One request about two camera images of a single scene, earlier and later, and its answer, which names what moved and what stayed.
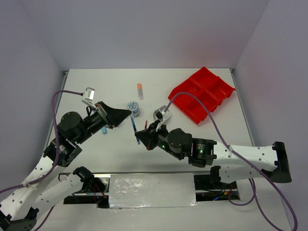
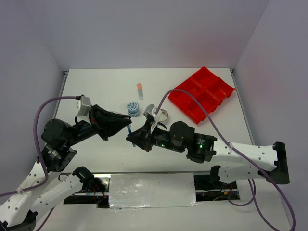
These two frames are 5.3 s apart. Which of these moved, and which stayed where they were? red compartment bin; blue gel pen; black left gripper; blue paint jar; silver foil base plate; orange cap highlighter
Moved: blue gel pen; black left gripper
Stayed: silver foil base plate; red compartment bin; blue paint jar; orange cap highlighter
